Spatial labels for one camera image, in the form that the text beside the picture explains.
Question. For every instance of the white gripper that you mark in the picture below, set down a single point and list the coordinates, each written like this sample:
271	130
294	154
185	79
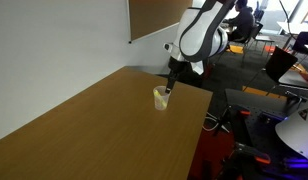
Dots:
174	52

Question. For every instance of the yellow marker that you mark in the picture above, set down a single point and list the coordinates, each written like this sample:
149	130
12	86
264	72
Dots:
159	97

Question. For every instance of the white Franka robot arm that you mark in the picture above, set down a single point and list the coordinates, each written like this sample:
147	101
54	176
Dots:
200	30

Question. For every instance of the clear plastic cup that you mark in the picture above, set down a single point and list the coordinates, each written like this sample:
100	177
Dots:
161	103

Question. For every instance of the brown cork board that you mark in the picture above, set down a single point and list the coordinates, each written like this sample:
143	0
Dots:
154	16

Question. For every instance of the person in dark hoodie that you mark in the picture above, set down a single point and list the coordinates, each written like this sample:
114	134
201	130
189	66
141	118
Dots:
244	21

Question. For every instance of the black chair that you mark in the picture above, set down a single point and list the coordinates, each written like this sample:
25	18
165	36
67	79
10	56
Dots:
280	63
257	35

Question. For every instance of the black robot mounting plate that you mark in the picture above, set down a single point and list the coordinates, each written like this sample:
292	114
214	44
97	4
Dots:
260	128

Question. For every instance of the white table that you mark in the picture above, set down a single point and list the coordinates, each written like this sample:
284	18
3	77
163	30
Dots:
295	27

